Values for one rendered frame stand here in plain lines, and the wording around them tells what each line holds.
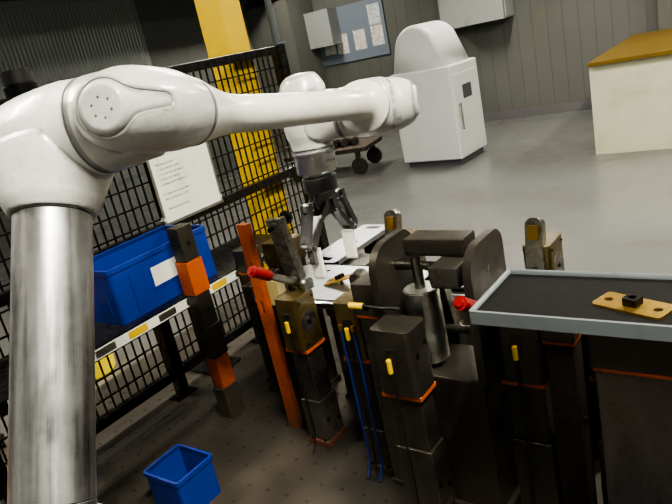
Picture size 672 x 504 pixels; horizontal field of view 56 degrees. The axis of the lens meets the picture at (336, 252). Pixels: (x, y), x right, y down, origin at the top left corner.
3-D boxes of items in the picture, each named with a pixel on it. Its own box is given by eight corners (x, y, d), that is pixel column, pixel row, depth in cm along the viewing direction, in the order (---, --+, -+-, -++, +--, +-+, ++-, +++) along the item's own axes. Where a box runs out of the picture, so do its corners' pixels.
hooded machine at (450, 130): (490, 149, 747) (471, 12, 700) (466, 165, 693) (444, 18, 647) (430, 154, 792) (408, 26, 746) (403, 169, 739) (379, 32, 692)
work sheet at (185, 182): (224, 201, 189) (195, 97, 180) (166, 227, 172) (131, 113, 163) (219, 201, 190) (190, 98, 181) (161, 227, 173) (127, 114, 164)
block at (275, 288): (321, 417, 150) (286, 274, 139) (312, 425, 147) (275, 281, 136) (310, 415, 152) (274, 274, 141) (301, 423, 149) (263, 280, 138)
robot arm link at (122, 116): (205, 54, 88) (126, 81, 92) (122, 35, 71) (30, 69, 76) (228, 148, 89) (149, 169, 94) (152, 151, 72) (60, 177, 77)
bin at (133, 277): (219, 272, 163) (206, 224, 159) (124, 326, 140) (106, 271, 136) (176, 270, 172) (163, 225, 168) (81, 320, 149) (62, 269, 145)
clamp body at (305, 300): (349, 431, 143) (315, 287, 132) (324, 458, 135) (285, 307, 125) (326, 426, 147) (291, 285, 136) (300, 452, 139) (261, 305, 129)
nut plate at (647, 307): (678, 307, 71) (677, 297, 70) (659, 321, 69) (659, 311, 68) (609, 293, 77) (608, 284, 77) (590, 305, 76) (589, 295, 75)
